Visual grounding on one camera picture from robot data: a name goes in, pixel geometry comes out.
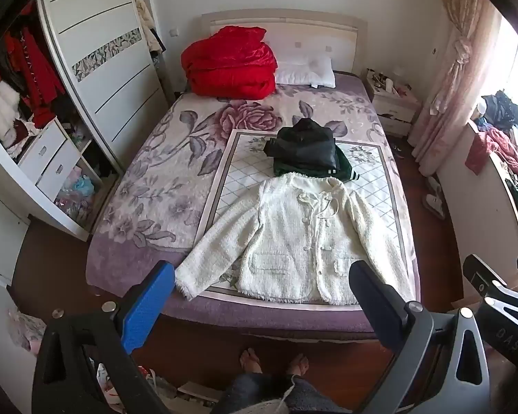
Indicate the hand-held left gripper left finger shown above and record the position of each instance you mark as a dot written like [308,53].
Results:
[144,310]

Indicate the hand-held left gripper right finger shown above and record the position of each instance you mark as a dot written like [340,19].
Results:
[377,306]

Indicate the white boucle jacket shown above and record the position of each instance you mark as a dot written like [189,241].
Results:
[285,233]

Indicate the pile of mixed clothes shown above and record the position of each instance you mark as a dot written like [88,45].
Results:
[500,138]

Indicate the pastel folded clothes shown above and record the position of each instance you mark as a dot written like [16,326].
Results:
[77,187]

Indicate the red hanging clothes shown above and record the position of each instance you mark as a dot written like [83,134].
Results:
[36,73]

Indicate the white side table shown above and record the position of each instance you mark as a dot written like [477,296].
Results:
[470,207]

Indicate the white slipper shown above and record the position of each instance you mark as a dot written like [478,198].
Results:
[434,207]
[432,184]

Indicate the red and white plastic bag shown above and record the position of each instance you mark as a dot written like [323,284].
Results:
[105,386]

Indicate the person's right foot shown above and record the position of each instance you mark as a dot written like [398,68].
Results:
[298,364]

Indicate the person's foot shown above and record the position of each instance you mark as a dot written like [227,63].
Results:
[298,364]
[251,362]

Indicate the person's left foot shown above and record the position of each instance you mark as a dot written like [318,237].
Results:
[251,362]

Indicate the pink floral cloth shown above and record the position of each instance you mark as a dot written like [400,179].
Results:
[21,330]

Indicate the green folded garment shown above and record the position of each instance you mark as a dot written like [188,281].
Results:
[346,168]

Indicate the dark shoe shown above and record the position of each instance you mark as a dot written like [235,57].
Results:
[398,150]

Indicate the purple floral blanket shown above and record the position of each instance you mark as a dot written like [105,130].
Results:
[168,159]

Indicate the diamond pattern mat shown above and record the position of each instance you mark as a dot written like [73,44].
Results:
[241,181]

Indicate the white wardrobe drawer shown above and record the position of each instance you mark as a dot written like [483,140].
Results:
[41,146]
[59,167]

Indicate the white wardrobe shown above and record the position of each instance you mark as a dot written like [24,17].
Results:
[8,207]

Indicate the black folded jacket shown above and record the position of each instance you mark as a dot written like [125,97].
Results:
[304,144]

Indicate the white nightstand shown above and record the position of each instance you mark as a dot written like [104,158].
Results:
[395,108]

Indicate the pink tied curtain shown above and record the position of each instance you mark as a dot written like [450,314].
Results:
[453,86]

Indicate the clutter of small bottles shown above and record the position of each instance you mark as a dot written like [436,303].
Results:
[386,84]

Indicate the white pillow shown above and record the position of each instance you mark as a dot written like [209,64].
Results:
[304,73]

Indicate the white fluffy garment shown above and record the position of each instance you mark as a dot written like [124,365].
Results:
[0,108]

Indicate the red folded quilt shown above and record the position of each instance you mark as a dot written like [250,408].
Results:
[228,64]

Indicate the white-framed bed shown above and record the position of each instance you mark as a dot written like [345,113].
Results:
[319,34]

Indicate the white hanging garment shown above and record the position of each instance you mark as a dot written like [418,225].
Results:
[149,21]

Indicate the white sliding wardrobe door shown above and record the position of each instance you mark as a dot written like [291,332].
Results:
[103,21]

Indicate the wall socket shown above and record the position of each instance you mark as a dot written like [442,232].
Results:
[172,32]

